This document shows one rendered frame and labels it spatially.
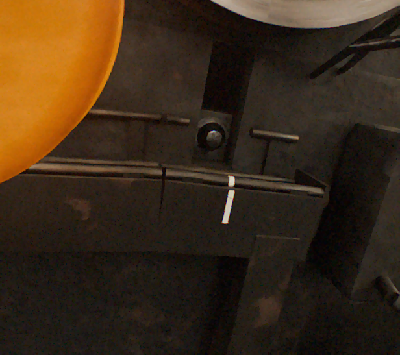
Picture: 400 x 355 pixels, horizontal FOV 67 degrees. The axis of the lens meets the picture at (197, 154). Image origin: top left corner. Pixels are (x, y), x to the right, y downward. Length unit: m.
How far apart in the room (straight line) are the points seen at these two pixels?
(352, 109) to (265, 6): 0.24
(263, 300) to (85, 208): 0.25
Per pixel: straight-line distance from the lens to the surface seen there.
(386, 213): 0.45
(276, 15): 0.34
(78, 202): 0.34
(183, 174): 0.33
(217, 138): 0.44
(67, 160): 0.40
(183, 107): 0.41
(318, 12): 0.36
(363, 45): 0.32
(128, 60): 0.41
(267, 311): 0.44
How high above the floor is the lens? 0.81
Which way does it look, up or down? 13 degrees down
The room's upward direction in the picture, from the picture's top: 11 degrees clockwise
